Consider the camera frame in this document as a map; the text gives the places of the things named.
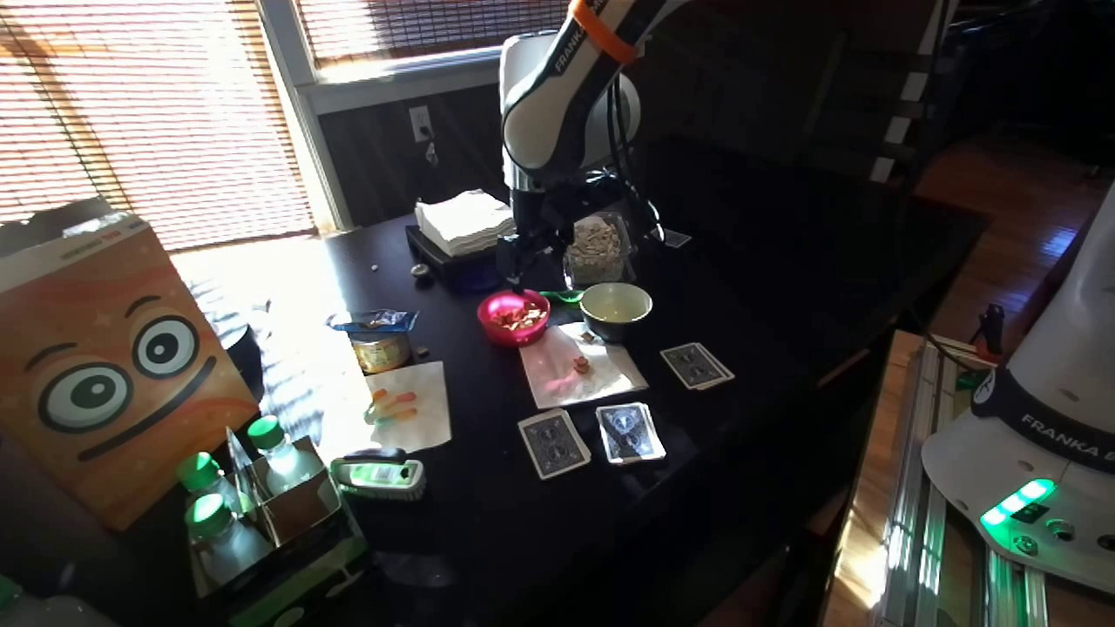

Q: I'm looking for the playing card in glossy sleeve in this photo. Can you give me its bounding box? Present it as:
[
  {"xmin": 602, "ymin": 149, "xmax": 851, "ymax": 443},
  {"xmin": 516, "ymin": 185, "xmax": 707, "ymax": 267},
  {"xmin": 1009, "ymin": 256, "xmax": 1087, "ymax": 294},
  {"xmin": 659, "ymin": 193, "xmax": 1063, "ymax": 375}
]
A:
[{"xmin": 592, "ymin": 397, "xmax": 672, "ymax": 470}]

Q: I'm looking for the white window frame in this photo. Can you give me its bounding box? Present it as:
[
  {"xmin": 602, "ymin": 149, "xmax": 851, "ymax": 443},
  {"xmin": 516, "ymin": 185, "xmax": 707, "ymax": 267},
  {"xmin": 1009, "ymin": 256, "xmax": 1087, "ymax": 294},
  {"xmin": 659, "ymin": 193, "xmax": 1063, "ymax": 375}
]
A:
[{"xmin": 254, "ymin": 0, "xmax": 516, "ymax": 237}]

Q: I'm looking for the white paper with gummy candies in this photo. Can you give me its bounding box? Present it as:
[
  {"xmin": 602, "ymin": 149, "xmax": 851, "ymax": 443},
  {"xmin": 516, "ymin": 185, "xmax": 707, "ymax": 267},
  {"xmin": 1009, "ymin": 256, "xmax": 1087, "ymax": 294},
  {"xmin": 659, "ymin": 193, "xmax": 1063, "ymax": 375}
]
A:
[{"xmin": 362, "ymin": 359, "xmax": 455, "ymax": 460}]

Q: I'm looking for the white window blind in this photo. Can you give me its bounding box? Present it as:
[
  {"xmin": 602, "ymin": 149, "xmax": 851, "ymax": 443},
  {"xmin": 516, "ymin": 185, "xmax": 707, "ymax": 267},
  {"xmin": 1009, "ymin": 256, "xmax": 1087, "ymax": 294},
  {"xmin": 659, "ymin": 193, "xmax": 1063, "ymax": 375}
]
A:
[
  {"xmin": 0, "ymin": 0, "xmax": 318, "ymax": 256},
  {"xmin": 291, "ymin": 0, "xmax": 570, "ymax": 62}
]

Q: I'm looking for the clear plastic seed container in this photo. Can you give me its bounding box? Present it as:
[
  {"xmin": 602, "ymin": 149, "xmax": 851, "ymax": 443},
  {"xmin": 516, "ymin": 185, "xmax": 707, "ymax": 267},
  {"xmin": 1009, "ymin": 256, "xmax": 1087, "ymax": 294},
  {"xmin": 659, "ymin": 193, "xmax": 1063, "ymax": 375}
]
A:
[{"xmin": 560, "ymin": 208, "xmax": 638, "ymax": 294}]

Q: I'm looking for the green-capped bottle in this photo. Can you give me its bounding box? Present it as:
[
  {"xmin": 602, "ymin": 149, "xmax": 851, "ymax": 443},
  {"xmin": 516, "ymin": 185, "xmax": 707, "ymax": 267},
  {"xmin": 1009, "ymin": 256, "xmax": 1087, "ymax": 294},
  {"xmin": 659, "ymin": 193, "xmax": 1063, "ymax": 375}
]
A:
[
  {"xmin": 171, "ymin": 451, "xmax": 235, "ymax": 516},
  {"xmin": 183, "ymin": 492, "xmax": 278, "ymax": 587},
  {"xmin": 239, "ymin": 414, "xmax": 330, "ymax": 504}
]

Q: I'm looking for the orange strap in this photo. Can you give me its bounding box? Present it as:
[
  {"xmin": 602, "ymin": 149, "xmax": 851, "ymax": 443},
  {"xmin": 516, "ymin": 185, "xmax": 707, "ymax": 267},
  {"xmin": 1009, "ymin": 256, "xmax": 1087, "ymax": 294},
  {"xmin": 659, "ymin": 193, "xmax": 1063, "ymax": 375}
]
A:
[{"xmin": 569, "ymin": 0, "xmax": 645, "ymax": 71}]

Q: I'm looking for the dark cabinet with white strips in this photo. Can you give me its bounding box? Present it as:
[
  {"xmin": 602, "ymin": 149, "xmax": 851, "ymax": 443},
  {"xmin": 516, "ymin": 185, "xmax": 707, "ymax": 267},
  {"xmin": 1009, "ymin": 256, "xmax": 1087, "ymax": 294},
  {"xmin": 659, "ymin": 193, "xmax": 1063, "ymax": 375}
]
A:
[{"xmin": 631, "ymin": 0, "xmax": 973, "ymax": 195}]

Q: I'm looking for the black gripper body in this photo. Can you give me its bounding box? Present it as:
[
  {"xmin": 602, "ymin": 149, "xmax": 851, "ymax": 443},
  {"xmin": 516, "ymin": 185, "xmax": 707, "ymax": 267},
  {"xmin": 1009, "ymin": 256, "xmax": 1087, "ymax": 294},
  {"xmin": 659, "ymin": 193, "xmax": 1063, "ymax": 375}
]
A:
[{"xmin": 509, "ymin": 185, "xmax": 585, "ymax": 294}]

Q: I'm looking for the white and green plastic case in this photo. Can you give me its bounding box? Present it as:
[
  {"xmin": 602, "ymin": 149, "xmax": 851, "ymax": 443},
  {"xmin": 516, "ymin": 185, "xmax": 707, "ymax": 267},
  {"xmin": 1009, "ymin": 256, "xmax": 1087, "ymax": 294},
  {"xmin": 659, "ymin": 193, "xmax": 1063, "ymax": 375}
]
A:
[{"xmin": 327, "ymin": 454, "xmax": 428, "ymax": 502}]

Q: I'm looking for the dark blue tray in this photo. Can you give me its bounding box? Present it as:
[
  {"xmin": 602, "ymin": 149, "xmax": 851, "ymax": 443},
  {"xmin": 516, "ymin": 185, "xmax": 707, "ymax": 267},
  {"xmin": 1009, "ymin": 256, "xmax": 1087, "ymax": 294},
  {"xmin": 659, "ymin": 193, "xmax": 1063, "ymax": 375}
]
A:
[{"xmin": 401, "ymin": 221, "xmax": 523, "ymax": 282}]

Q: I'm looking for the black and white bowl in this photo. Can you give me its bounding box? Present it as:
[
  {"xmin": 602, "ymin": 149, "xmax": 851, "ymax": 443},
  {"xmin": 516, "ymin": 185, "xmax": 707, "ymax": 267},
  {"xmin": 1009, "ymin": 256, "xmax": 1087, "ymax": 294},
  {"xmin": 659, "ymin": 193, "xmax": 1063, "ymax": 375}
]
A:
[{"xmin": 576, "ymin": 279, "xmax": 653, "ymax": 336}]

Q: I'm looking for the pink bowl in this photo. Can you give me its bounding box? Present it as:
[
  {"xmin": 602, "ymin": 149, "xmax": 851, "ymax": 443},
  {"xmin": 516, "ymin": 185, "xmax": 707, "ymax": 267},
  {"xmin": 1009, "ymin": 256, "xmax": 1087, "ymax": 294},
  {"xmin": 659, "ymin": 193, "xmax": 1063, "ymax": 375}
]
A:
[{"xmin": 472, "ymin": 285, "xmax": 555, "ymax": 349}]

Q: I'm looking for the small jar with blue label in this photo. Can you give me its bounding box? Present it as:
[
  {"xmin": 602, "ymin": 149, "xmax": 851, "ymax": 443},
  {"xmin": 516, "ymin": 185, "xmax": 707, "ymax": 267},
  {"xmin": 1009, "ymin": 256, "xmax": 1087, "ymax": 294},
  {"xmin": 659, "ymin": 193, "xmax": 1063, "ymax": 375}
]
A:
[{"xmin": 327, "ymin": 307, "xmax": 421, "ymax": 375}]

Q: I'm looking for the brown box with cartoon face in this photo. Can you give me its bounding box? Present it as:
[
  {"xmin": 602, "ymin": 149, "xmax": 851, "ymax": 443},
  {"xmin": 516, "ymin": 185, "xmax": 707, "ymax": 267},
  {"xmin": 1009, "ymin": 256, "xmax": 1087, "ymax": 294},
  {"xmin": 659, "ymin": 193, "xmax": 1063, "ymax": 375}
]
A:
[{"xmin": 0, "ymin": 213, "xmax": 261, "ymax": 537}]

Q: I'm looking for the white wall outlet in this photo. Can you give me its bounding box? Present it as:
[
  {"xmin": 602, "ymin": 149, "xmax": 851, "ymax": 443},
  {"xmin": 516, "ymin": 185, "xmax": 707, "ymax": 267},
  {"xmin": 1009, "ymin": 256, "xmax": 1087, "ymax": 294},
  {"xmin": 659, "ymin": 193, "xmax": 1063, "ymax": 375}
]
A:
[{"xmin": 405, "ymin": 102, "xmax": 442, "ymax": 166}]

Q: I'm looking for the blue-backed playing card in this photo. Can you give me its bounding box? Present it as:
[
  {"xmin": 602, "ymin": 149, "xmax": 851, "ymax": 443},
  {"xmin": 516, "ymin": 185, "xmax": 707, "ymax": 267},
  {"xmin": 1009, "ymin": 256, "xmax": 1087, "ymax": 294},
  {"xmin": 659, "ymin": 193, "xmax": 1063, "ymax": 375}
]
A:
[
  {"xmin": 516, "ymin": 407, "xmax": 596, "ymax": 484},
  {"xmin": 659, "ymin": 337, "xmax": 739, "ymax": 395}
]

